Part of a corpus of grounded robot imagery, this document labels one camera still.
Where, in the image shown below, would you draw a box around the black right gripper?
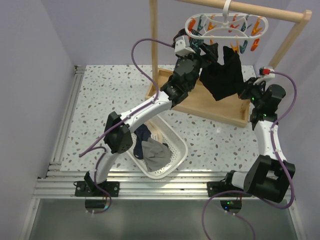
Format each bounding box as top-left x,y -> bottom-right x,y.
234,77 -> 266,109

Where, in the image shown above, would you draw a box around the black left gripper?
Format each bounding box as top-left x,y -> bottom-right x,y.
177,42 -> 218,91

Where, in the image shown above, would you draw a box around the black underwear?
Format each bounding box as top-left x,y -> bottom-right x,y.
199,46 -> 245,101

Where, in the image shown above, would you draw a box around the navy underwear with beige band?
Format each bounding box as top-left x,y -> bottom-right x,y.
133,121 -> 169,160

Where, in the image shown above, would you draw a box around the grey underwear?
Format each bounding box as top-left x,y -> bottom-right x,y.
142,142 -> 172,172

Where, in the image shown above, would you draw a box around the navy striped underwear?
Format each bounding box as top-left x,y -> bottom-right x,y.
172,36 -> 203,67

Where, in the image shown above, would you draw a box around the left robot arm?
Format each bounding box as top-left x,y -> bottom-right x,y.
75,30 -> 218,198

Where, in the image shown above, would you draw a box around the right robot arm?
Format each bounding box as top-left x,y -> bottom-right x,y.
222,77 -> 296,203

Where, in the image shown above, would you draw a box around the white round clip hanger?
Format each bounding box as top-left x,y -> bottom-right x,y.
184,0 -> 269,41

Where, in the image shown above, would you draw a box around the wooden clothes rack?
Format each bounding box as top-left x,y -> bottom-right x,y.
144,0 -> 313,129

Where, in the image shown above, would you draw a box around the white perforated plastic basket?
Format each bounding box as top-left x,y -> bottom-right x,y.
127,115 -> 188,180

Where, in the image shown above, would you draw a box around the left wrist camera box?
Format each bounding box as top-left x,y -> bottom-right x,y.
174,35 -> 196,57

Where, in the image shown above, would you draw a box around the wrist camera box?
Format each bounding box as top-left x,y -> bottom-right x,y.
174,35 -> 196,57
258,66 -> 275,81

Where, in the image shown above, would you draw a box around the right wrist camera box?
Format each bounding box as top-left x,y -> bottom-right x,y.
258,66 -> 275,81

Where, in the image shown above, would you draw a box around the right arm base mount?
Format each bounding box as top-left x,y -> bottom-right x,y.
206,180 -> 243,214

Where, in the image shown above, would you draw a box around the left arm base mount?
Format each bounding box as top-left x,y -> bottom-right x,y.
73,181 -> 120,215

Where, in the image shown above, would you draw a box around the aluminium frame rails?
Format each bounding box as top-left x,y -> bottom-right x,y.
19,65 -> 301,240

